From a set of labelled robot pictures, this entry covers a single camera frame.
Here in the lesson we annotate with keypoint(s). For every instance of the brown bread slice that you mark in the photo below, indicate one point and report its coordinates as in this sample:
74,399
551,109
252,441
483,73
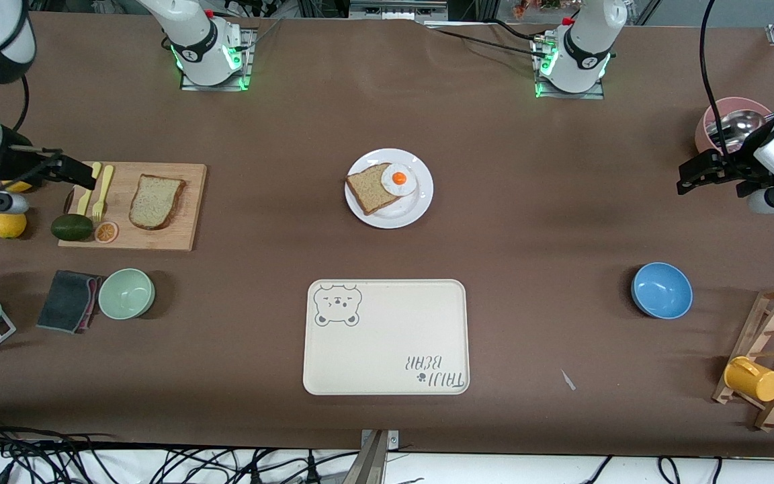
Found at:
368,188
155,202

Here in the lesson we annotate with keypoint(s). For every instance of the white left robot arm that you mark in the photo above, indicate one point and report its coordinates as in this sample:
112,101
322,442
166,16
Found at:
585,47

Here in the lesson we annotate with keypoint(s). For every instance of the yellow lemon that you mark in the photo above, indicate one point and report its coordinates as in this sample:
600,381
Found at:
17,186
7,225

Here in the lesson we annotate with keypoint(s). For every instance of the small white paper scrap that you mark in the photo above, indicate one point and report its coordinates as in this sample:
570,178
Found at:
568,380

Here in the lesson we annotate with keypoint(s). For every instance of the yellow plastic fork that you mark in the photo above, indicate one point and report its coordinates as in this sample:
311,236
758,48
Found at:
101,195

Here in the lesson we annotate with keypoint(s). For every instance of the grey metal mount bracket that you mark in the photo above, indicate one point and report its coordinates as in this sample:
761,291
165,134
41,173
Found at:
373,457

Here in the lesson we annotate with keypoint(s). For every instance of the metal ladle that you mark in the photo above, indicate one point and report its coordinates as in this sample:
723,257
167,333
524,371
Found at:
740,124

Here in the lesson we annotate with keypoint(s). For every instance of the pink bowl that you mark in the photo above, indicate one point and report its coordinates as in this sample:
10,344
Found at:
706,134

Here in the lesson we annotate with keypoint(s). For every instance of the yellow plastic knife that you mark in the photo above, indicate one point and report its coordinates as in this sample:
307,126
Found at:
84,202

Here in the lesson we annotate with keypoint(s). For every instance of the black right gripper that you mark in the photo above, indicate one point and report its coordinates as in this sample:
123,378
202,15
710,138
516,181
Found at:
23,163

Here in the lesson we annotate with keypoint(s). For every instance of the blue bowl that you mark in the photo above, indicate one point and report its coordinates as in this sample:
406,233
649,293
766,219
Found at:
661,290

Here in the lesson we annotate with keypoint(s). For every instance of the yellow mug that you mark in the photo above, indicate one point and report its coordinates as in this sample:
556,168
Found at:
753,380

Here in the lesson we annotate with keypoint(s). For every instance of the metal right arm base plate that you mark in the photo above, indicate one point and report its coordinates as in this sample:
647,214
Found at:
249,60

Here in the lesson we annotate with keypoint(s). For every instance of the wooden cutting board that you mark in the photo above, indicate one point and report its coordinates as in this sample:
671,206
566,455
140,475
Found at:
192,202

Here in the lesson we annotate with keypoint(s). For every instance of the white round plate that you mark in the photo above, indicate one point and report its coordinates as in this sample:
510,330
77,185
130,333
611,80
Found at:
400,212

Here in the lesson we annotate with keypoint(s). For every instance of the grey metal box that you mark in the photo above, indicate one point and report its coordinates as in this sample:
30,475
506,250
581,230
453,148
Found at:
394,10

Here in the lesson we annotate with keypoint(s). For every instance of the wooden mug rack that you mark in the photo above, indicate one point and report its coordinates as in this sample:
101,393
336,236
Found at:
748,339

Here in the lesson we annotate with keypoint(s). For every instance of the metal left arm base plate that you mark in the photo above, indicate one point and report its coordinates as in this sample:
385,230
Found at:
595,93

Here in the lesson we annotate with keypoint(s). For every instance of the cream bear print tray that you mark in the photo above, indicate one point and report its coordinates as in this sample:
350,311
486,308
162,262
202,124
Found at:
387,349

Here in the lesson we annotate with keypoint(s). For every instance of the toy fried egg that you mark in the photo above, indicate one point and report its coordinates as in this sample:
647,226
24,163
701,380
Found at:
399,179

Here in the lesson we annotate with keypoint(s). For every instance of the pale green bowl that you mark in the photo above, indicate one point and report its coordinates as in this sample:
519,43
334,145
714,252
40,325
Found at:
126,294

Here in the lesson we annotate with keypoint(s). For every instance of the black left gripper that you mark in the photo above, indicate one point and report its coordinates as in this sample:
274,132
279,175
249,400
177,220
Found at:
731,167

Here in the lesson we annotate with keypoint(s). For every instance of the grey and pink folded cloth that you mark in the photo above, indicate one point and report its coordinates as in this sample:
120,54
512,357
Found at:
64,302

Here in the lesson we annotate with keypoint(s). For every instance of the toy orange slice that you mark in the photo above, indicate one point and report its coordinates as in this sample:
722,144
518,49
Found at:
106,232

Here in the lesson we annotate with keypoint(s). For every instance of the green avocado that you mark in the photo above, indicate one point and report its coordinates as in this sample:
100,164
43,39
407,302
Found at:
71,227

